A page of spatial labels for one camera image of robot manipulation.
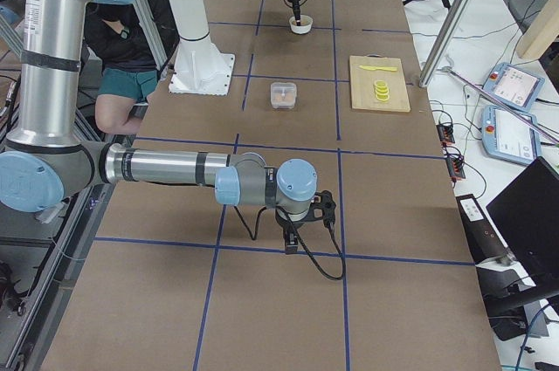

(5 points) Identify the clear plastic egg box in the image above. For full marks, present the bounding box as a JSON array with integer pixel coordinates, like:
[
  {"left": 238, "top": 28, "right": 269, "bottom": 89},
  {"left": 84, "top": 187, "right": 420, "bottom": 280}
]
[{"left": 270, "top": 82, "right": 297, "bottom": 109}]

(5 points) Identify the black device box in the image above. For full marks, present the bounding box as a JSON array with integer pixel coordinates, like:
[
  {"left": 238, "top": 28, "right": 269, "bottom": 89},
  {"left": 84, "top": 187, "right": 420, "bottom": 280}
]
[{"left": 456, "top": 194, "right": 512, "bottom": 266}]

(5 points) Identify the white ceramic bowl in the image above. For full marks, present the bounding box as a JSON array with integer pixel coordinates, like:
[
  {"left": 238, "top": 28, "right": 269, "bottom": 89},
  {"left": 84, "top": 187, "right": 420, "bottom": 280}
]
[{"left": 289, "top": 15, "right": 314, "bottom": 35}]

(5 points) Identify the yellow plastic knife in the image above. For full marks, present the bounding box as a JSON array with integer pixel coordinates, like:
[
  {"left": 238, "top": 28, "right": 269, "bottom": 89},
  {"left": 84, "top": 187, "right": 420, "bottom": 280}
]
[{"left": 358, "top": 65, "right": 398, "bottom": 72}]

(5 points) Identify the orange black circuit module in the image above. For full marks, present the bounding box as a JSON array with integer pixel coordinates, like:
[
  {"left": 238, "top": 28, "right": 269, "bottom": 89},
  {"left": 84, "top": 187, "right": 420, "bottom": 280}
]
[
  {"left": 437, "top": 124, "right": 455, "bottom": 146},
  {"left": 445, "top": 154, "right": 466, "bottom": 182}
]

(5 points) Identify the seated person in black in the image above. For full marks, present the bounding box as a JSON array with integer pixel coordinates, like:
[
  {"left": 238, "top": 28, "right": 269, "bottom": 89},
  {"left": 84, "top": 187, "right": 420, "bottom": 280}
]
[{"left": 84, "top": 3, "right": 158, "bottom": 135}]

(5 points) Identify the blue teach pendant far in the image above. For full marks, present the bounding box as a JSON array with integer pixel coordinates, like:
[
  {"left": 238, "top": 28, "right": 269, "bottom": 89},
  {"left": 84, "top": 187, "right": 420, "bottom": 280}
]
[{"left": 482, "top": 63, "right": 545, "bottom": 113}]

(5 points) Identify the blue teach pendant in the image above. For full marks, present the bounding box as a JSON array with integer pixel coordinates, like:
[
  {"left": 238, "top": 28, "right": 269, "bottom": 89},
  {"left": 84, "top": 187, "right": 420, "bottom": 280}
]
[
  {"left": 481, "top": 106, "right": 542, "bottom": 165},
  {"left": 482, "top": 63, "right": 545, "bottom": 113}
]

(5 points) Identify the blue teach pendant near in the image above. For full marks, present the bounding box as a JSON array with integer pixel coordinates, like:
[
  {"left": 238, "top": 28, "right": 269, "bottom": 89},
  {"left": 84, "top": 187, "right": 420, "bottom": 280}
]
[{"left": 481, "top": 106, "right": 542, "bottom": 165}]

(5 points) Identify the black monitor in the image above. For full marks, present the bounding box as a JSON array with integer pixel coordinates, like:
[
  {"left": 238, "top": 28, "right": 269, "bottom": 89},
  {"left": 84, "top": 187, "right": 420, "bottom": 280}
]
[{"left": 487, "top": 156, "right": 558, "bottom": 278}]

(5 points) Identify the grabber reaching stick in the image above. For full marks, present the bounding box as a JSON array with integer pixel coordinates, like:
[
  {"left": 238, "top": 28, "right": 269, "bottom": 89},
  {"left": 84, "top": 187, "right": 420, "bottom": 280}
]
[{"left": 437, "top": 65, "right": 558, "bottom": 147}]

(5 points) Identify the black camera cable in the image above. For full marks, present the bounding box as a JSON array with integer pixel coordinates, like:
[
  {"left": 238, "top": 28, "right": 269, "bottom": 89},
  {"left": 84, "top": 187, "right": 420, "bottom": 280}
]
[{"left": 233, "top": 207, "right": 346, "bottom": 281}]

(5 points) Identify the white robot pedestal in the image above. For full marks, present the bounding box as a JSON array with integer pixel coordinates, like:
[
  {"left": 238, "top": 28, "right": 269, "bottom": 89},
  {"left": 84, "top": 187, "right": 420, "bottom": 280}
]
[{"left": 169, "top": 0, "right": 235, "bottom": 96}]

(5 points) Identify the aluminium frame post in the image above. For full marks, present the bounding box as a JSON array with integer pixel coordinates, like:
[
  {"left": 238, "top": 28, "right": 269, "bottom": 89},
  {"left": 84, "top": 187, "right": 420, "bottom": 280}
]
[{"left": 418, "top": 0, "right": 469, "bottom": 88}]

